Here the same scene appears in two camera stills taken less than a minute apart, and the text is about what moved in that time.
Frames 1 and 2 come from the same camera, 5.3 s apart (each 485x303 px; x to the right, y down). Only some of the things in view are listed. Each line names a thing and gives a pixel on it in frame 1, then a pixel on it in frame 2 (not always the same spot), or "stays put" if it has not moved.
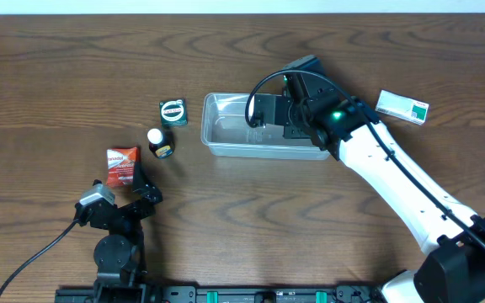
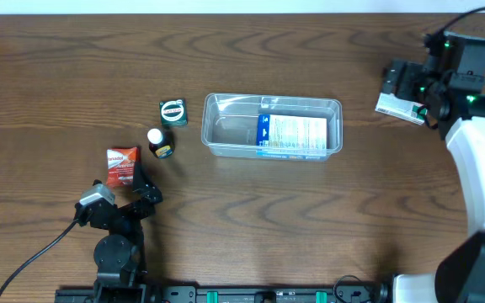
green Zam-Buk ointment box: (173, 113) stays put
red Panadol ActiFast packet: (119, 166) stays put
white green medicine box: (397, 106) stays put
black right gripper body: (265, 110) → (397, 80)
